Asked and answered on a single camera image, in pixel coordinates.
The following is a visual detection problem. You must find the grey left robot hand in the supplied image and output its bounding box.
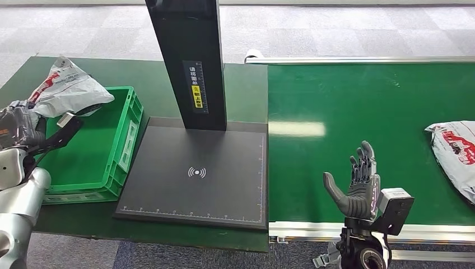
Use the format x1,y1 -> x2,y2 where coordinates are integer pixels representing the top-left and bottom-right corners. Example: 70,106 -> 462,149
0,99 -> 105,151

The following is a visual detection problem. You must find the aluminium conveyor frame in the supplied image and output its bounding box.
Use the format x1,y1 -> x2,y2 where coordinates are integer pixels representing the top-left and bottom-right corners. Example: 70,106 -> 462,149
245,49 -> 475,262

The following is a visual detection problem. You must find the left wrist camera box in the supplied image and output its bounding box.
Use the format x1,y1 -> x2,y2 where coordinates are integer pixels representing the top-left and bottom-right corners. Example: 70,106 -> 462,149
27,112 -> 84,157

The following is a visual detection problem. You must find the grey courier bag red print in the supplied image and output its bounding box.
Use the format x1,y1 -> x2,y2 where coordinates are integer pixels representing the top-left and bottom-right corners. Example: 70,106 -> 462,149
425,120 -> 475,205
27,55 -> 115,119

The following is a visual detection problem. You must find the green conveyor belt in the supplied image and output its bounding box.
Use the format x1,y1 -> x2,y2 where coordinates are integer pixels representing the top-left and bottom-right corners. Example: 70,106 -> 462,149
268,63 -> 475,225

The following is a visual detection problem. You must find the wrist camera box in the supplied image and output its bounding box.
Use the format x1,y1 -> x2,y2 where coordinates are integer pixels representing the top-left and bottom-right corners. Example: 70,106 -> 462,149
372,187 -> 415,236
27,112 -> 84,157

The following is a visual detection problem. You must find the dark green table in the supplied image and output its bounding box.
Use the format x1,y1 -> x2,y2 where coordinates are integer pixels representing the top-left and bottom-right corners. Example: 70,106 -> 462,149
0,55 -> 270,253

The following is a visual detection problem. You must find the black inbound scanner machine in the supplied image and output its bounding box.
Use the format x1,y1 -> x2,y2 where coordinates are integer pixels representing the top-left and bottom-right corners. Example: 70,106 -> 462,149
113,0 -> 269,231

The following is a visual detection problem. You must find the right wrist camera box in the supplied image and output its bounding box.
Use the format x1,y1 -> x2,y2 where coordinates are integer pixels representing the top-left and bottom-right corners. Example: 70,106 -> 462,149
372,187 -> 415,236

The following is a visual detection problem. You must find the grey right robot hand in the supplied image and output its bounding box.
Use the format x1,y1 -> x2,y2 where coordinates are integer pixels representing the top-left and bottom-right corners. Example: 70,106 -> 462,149
323,140 -> 381,220

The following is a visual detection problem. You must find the green plastic crate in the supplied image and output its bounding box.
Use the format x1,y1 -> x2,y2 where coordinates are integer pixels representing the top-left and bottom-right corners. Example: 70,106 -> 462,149
35,86 -> 145,206

